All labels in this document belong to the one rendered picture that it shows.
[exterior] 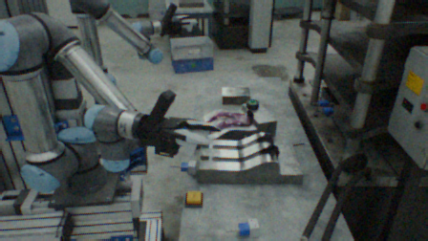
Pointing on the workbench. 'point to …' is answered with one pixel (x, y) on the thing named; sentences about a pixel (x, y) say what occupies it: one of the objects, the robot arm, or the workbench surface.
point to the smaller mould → (235, 96)
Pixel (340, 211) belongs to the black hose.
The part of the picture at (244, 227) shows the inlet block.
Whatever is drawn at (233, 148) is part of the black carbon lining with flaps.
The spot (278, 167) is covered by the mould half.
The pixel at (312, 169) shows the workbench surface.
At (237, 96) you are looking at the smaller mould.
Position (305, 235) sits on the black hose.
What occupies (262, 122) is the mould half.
